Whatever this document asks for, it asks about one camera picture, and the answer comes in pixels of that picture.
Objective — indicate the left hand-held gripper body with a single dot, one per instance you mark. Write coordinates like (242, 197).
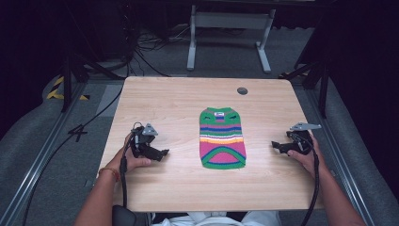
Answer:
(140, 141)

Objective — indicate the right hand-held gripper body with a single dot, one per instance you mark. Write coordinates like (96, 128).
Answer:
(301, 138)

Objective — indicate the striped knitted pet sweater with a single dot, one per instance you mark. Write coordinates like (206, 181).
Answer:
(222, 139)

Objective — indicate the person's left hand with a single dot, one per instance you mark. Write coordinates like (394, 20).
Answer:
(131, 161)

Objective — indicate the person's right hand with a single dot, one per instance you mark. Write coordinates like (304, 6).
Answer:
(309, 160)

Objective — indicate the black tripod stand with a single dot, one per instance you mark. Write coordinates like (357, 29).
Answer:
(316, 78)
(70, 72)

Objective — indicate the grey round table grommet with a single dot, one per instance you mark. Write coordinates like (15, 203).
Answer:
(242, 91)

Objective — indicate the black chair armrest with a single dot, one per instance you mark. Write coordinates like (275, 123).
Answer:
(123, 216)

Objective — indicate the person's white clothing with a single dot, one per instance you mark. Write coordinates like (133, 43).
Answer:
(219, 219)

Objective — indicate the yellow black floor tape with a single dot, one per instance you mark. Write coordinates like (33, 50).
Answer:
(58, 91)

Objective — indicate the grey metal floor rail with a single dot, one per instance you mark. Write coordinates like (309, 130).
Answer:
(342, 163)
(34, 166)

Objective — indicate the white metal table frame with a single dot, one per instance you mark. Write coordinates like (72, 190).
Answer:
(230, 22)

